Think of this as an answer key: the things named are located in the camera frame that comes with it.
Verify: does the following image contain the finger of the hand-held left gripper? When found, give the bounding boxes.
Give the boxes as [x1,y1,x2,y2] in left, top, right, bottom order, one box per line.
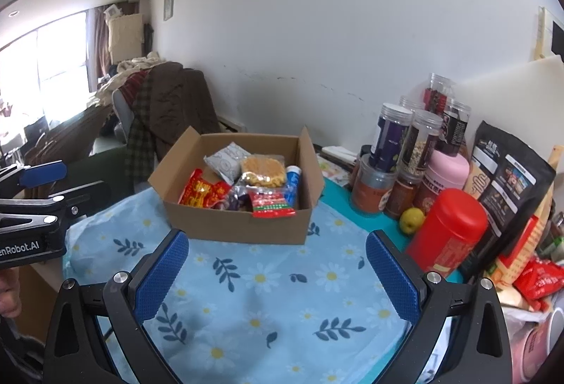
[0,161,68,193]
[0,180,112,235]

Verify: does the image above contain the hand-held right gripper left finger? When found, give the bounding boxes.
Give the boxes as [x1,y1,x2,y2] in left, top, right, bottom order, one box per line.
[42,229,190,384]

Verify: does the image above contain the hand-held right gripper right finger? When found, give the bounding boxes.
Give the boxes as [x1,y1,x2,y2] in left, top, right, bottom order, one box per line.
[366,230,514,384]

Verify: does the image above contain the cardboard box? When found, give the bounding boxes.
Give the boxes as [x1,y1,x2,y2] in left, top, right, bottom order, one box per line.
[147,125,326,246]

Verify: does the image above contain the large red snack packet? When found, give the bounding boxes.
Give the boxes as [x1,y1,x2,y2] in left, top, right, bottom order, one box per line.
[177,168,232,209]

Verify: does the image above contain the silver foil snack packet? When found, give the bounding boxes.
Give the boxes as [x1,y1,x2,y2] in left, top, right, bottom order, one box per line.
[220,184,252,212]

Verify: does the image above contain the white snack packet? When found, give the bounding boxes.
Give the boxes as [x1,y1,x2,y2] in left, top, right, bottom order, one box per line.
[203,142,250,186]

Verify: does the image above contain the red and green snack packet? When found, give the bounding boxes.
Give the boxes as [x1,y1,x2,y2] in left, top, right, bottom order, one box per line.
[247,186,297,219]

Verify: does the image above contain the blue tablet tube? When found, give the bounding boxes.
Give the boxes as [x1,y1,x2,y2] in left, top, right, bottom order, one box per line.
[284,165,302,209]

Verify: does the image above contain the person's left hand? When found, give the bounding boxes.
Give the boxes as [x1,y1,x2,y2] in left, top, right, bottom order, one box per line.
[0,267,23,318]

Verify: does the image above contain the dark wooden desk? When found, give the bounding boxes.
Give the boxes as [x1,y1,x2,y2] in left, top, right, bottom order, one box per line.
[22,104,111,165]

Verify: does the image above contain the yellow-green fruit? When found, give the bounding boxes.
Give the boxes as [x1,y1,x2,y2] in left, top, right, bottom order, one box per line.
[399,208,426,235]

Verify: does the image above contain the red canister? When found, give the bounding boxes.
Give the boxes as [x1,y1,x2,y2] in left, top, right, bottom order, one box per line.
[404,188,489,279]

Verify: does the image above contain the red label spice jar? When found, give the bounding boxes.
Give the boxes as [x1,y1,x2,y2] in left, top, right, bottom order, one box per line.
[414,179,441,215]

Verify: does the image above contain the plaid cloth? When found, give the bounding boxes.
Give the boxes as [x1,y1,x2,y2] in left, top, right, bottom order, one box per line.
[123,76,155,184]

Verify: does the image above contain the grey-lidded orange spice jar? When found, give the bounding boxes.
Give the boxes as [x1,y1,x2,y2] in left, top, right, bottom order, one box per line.
[351,155,397,215]

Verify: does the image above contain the grey chair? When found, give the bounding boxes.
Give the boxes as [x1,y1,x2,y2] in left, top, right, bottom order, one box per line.
[111,88,135,142]

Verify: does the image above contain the window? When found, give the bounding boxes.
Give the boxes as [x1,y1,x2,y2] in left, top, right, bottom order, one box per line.
[0,12,89,129]

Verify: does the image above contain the floral patterned pack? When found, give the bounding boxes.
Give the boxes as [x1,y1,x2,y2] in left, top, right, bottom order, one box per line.
[316,157,353,186]

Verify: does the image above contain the blue floral tablecloth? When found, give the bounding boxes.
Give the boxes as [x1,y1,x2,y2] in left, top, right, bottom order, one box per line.
[62,186,424,384]

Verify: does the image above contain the pink bottle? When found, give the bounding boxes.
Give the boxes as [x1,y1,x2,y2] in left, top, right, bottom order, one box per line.
[423,150,470,200]

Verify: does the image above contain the brown jacket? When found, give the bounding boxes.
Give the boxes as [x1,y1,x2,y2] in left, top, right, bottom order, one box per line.
[143,62,221,156]

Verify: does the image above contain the white flat box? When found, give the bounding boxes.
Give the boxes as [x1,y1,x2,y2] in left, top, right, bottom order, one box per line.
[321,145,358,163]

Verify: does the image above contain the orange snack package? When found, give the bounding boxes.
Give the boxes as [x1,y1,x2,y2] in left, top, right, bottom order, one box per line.
[496,214,551,285]

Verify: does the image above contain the brown curtain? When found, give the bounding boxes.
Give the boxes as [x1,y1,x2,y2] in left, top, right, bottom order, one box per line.
[86,7,111,92]

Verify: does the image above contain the pile of light clothes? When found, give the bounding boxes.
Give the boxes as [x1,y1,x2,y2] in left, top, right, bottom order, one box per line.
[94,51,168,107]

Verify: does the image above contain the clear jar of grains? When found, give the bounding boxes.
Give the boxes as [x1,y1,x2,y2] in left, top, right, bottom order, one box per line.
[399,110,443,173]

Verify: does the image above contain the clear jar with purple label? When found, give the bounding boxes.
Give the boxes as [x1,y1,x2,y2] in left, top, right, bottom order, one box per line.
[369,103,413,171]

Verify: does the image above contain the black snack pouch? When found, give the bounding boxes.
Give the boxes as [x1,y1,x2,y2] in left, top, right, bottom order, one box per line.
[458,120,557,279]

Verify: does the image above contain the red snack bag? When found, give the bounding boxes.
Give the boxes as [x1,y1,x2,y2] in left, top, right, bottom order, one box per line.
[513,256,564,301]

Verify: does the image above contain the clear jar with dark label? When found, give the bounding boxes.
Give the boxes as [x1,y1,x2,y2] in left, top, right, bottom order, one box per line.
[441,99,472,156]

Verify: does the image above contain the pink cup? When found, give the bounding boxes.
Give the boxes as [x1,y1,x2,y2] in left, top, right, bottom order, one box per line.
[511,305,564,382]

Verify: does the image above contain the clear jar with red contents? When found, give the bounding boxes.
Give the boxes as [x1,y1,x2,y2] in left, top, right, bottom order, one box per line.
[424,73,455,112]

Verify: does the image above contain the white foam board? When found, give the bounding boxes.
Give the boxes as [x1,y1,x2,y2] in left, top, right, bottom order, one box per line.
[458,54,564,165]

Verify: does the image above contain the wooden framed blackboard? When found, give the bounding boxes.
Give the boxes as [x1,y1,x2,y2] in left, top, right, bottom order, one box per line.
[533,6,564,61]

